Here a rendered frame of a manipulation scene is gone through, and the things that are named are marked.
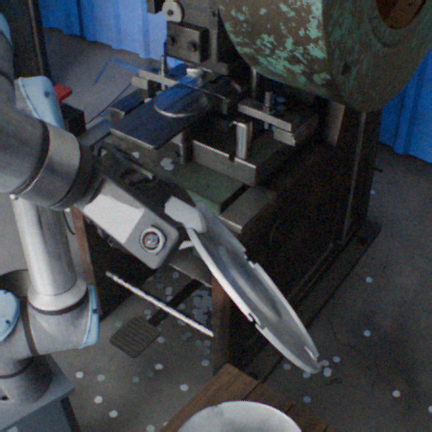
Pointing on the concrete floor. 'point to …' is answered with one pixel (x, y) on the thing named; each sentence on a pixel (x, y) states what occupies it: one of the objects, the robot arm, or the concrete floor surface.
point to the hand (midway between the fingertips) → (197, 236)
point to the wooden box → (236, 381)
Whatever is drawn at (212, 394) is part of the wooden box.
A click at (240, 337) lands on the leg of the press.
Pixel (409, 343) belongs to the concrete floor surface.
